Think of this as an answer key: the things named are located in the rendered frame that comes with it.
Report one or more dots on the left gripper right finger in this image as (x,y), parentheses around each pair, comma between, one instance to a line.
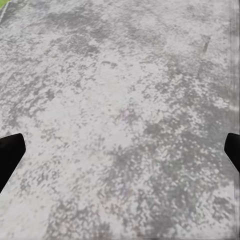
(232,149)

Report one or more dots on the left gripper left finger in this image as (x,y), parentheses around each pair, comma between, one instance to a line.
(12,149)

